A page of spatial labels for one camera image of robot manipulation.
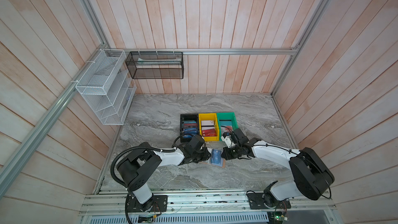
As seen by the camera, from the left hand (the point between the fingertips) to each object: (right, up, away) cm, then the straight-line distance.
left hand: (210, 158), depth 87 cm
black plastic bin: (-10, +23, +15) cm, 29 cm away
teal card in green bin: (+12, +19, +14) cm, 26 cm away
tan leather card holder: (-1, -1, -1) cm, 2 cm away
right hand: (+7, +2, +2) cm, 8 cm away
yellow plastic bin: (+1, +23, +18) cm, 29 cm away
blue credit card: (+3, 0, -1) cm, 4 cm away
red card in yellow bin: (0, +13, +10) cm, 16 cm away
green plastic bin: (+13, +23, +14) cm, 30 cm away
